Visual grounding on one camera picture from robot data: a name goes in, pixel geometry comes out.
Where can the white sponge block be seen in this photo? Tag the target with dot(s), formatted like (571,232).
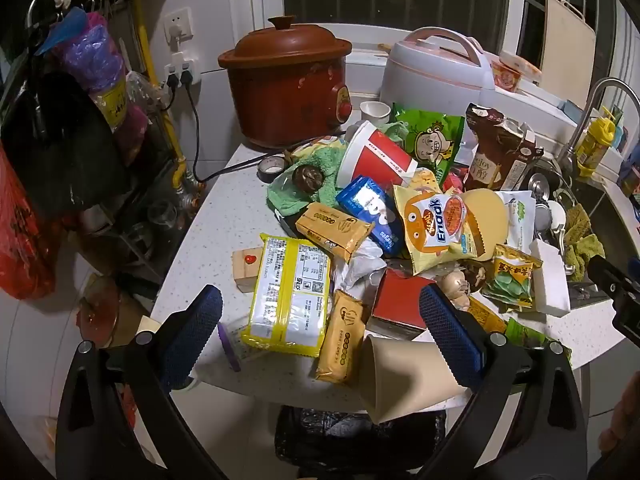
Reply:
(550,285)

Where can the tan biscuit packet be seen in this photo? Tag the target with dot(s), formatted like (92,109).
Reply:
(342,340)
(332,229)

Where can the yellow cartoon snack bag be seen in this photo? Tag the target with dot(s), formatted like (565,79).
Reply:
(430,230)

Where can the black tape roll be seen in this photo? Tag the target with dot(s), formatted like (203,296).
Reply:
(271,169)

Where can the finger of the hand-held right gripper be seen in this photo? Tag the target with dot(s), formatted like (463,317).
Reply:
(612,280)
(629,322)

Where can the black trash bag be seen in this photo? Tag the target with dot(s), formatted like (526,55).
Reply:
(350,440)

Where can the green cartoon face snack bag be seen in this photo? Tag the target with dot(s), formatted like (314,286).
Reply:
(430,140)

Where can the person's right forearm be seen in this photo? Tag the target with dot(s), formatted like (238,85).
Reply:
(622,420)

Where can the red box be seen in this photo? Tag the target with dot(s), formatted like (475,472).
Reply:
(397,300)

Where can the small white paper cup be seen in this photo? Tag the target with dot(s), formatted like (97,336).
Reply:
(375,111)

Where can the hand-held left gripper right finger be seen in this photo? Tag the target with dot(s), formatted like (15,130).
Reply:
(450,335)

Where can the yellow noodle packet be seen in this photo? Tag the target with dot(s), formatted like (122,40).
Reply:
(290,295)

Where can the white bag with green logo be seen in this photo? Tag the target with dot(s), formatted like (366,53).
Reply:
(520,217)

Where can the green snack wrapper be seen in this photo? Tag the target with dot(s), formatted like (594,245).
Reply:
(530,337)

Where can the glass pot lid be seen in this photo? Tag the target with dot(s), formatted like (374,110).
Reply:
(97,310)

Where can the red plastic bag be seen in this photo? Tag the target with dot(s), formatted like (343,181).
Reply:
(22,240)

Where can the beige cutting board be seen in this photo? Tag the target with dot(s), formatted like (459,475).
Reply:
(567,55)

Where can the brown and white snack bag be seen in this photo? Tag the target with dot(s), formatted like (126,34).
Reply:
(500,150)

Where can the brown clay slow cooker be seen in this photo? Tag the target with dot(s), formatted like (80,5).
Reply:
(285,85)

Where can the white wall socket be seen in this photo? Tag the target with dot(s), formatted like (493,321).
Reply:
(178,25)

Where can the instant noodle cup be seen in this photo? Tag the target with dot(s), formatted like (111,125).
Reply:
(512,72)

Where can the white paper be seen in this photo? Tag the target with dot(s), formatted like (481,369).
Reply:
(360,267)

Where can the yellow bottle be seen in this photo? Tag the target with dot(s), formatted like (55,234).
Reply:
(595,142)

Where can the brown round nut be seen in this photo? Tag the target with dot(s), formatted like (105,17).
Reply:
(306,177)

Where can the yellow gas pipe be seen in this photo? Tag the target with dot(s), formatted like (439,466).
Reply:
(170,130)

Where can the blue snack packet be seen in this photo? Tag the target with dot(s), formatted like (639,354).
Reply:
(367,207)

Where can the wooden block with red heart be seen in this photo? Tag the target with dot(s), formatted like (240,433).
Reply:
(246,270)

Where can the white rice cooker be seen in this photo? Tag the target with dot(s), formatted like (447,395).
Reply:
(435,70)

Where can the metal faucet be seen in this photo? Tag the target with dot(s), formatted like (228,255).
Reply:
(582,115)

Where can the red and white paper bucket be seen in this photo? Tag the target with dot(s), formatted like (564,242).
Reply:
(372,157)

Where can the white plug adapter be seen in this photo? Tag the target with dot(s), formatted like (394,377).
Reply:
(182,69)

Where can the garlic bulb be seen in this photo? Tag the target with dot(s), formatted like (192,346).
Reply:
(455,287)

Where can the purple plastic bags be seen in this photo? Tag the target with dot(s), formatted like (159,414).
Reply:
(95,55)

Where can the beige paper cup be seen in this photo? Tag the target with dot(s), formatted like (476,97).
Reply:
(405,375)

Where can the green and yellow snack packet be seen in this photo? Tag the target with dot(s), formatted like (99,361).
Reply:
(515,280)

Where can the green towel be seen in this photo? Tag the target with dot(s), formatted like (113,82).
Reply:
(320,160)

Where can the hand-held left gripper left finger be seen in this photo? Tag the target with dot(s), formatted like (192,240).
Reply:
(192,330)

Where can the black hanging pan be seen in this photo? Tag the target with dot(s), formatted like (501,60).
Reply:
(60,150)

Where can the green dish cloth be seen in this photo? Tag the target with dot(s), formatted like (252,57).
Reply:
(582,250)

